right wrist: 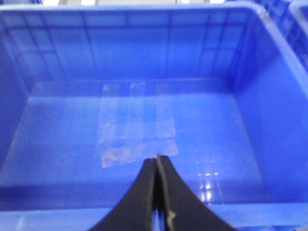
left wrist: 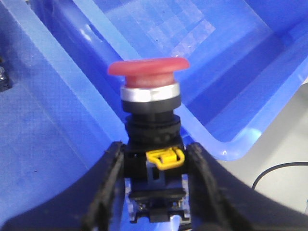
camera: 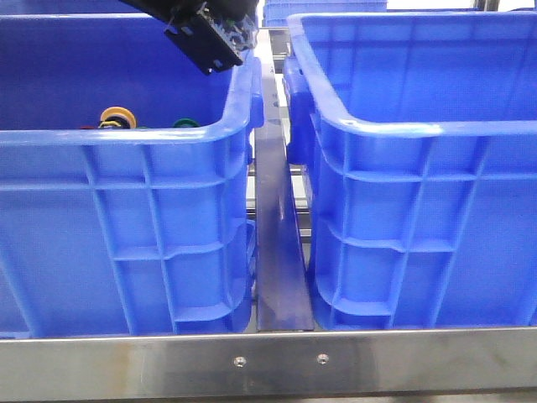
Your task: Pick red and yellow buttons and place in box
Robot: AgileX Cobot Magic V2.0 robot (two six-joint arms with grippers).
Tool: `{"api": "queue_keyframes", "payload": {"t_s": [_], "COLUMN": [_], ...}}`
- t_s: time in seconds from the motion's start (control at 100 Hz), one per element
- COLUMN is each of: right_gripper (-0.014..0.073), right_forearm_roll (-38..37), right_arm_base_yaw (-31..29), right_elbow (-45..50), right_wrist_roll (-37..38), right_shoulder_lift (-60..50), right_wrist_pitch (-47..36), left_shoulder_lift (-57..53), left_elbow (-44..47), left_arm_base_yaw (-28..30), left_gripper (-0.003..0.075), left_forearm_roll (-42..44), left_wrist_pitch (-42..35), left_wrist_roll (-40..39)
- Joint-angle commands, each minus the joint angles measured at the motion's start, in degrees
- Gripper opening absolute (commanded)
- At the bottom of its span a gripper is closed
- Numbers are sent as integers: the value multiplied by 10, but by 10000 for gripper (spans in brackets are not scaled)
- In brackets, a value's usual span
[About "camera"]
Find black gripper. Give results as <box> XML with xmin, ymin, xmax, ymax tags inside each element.
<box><xmin>126</xmin><ymin>0</ymin><xmax>257</xmax><ymax>75</ymax></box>

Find yellow push button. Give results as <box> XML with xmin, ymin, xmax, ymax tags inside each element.
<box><xmin>98</xmin><ymin>106</ymin><xmax>138</xmax><ymax>129</ymax></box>

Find blue background crate tall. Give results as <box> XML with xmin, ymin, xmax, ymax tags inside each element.
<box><xmin>263</xmin><ymin>0</ymin><xmax>388</xmax><ymax>27</ymax></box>

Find green push button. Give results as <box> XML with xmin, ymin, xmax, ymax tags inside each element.
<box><xmin>173</xmin><ymin>118</ymin><xmax>200</xmax><ymax>128</ymax></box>

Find blue source crate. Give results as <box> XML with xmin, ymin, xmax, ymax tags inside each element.
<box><xmin>1</xmin><ymin>14</ymin><xmax>263</xmax><ymax>339</ymax></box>

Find blue target crate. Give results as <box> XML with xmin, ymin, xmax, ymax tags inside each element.
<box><xmin>284</xmin><ymin>11</ymin><xmax>536</xmax><ymax>330</ymax></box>

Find metal divider bar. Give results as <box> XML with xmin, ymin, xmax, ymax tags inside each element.
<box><xmin>254</xmin><ymin>29</ymin><xmax>315</xmax><ymax>332</ymax></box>

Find steel shelf rail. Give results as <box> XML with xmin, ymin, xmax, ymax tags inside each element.
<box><xmin>1</xmin><ymin>327</ymin><xmax>536</xmax><ymax>401</ymax></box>

